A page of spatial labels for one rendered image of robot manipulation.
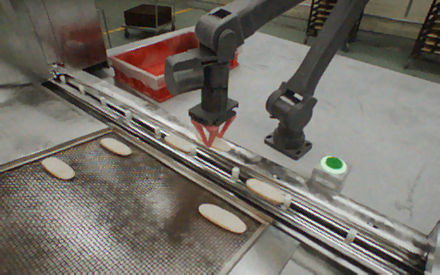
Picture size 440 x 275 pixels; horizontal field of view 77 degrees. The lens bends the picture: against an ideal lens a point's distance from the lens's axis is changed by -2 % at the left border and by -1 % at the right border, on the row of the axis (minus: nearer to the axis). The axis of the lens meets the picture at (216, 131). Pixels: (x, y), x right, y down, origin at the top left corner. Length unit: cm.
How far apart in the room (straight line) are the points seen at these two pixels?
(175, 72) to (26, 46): 79
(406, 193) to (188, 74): 60
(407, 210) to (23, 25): 127
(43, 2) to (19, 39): 16
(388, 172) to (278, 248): 44
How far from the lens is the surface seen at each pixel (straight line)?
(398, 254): 67
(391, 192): 83
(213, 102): 58
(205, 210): 56
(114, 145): 74
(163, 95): 106
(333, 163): 70
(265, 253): 53
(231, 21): 52
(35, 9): 122
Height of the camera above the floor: 135
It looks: 36 degrees down
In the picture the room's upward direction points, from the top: straight up
